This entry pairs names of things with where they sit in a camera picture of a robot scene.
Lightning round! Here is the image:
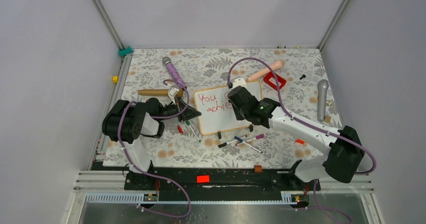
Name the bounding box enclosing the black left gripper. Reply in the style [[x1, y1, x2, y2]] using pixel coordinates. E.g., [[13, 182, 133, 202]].
[[157, 96, 201, 122]]

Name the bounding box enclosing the red marker cap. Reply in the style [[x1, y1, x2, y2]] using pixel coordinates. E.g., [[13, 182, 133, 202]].
[[177, 126, 184, 134]]

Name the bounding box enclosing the yellow framed whiteboard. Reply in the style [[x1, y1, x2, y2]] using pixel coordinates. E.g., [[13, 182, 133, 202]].
[[193, 85, 251, 136]]

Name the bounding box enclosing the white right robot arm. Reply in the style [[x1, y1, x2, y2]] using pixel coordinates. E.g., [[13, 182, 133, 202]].
[[228, 86, 365, 190]]

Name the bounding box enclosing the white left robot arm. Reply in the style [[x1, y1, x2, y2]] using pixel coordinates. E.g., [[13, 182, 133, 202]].
[[101, 97, 201, 189]]

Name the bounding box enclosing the green capped whiteboard marker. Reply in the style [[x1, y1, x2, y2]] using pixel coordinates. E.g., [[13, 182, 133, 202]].
[[185, 121, 201, 143]]

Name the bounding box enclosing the blue capped whiteboard marker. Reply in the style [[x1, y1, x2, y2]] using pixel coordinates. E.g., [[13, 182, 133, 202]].
[[234, 136, 263, 154]]

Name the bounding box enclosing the magenta capped whiteboard marker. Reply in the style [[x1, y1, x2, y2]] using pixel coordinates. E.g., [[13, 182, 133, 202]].
[[235, 134, 264, 146]]

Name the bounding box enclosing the black capped whiteboard marker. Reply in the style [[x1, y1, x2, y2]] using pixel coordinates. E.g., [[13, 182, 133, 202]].
[[218, 135, 247, 148]]

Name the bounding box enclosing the floral patterned table mat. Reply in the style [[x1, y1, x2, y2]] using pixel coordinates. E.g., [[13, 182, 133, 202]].
[[121, 49, 327, 168]]

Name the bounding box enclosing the red rectangular plastic box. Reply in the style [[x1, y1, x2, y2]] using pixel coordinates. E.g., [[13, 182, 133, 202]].
[[263, 72, 286, 90]]

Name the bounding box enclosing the pink toy microphone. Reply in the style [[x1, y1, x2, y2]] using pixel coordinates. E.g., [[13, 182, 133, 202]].
[[247, 59, 285, 81]]

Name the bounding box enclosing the purple glitter toy microphone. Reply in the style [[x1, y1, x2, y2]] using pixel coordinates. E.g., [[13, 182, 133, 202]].
[[162, 57, 187, 90]]

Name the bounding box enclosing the brown cylinder block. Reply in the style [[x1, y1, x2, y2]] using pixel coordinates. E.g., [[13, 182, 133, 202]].
[[253, 165, 263, 173]]

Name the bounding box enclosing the red triangular block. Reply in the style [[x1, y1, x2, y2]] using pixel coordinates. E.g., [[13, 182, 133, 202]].
[[295, 139, 305, 145]]

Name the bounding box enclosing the red tape label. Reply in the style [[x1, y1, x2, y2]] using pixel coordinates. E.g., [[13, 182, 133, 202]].
[[196, 175, 210, 183]]

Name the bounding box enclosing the silver toy microphone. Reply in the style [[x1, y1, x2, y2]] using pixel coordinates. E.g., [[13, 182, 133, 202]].
[[317, 79, 329, 122]]

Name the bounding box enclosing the small tan wooden block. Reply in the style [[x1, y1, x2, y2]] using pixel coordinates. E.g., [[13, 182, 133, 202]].
[[324, 116, 332, 123]]

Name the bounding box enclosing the teal corner clamp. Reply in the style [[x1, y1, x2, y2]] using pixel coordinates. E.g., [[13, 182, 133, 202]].
[[118, 46, 133, 57]]

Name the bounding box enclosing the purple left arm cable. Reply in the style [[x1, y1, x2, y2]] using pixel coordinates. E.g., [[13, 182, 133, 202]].
[[117, 79, 192, 218]]

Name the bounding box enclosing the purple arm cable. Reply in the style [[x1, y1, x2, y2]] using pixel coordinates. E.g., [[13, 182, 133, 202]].
[[227, 57, 377, 224], [117, 79, 192, 218]]

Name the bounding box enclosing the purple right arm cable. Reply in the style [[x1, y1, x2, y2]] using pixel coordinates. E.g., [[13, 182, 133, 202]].
[[227, 57, 377, 224]]

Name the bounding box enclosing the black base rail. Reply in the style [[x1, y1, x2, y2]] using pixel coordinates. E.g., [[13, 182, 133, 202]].
[[124, 167, 321, 202]]

